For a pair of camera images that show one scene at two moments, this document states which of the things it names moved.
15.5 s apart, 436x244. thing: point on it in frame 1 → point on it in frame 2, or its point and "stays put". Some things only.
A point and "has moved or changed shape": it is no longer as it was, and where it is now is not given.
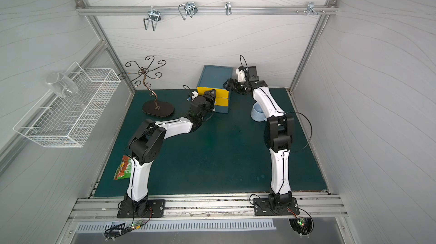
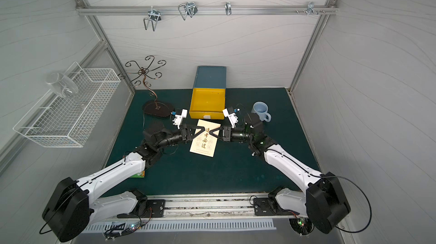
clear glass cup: [63, 85] stays put
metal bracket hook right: [310, 8] stays put
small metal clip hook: [228, 8] stays put
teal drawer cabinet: [213, 78] has moved or changed shape
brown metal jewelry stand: [151, 108] stays put
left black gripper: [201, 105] → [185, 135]
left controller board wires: [112, 232] stays put
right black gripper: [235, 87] → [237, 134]
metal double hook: [155, 16] stays put
